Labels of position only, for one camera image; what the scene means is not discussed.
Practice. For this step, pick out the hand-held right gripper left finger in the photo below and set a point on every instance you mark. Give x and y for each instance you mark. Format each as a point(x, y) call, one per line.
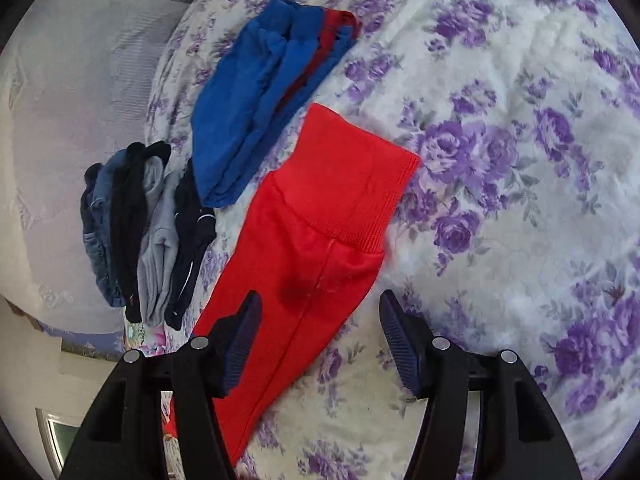
point(242, 340)

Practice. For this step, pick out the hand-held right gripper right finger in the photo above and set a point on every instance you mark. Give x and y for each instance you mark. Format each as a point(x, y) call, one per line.
point(400, 340)

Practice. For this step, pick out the dark navy pants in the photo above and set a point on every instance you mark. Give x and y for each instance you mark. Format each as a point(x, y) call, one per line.
point(192, 240)

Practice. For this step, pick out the grey pants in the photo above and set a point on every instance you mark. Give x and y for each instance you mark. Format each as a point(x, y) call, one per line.
point(160, 240)

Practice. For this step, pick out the black pants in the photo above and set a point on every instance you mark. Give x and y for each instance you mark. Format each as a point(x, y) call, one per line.
point(125, 210)

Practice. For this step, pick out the blue pants with red stripe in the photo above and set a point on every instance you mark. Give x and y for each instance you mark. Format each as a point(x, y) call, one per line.
point(240, 110)

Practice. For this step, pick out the purple floral bedsheet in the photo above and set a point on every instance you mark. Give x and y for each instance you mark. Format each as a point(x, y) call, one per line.
point(500, 235)

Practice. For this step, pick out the blue printed mattress side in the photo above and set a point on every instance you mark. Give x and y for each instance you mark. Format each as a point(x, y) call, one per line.
point(80, 345)

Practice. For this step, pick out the window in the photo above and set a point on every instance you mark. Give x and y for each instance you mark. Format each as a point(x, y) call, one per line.
point(57, 442)

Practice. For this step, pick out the grey lace pillow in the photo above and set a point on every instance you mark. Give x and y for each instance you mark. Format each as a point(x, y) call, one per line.
point(65, 110)

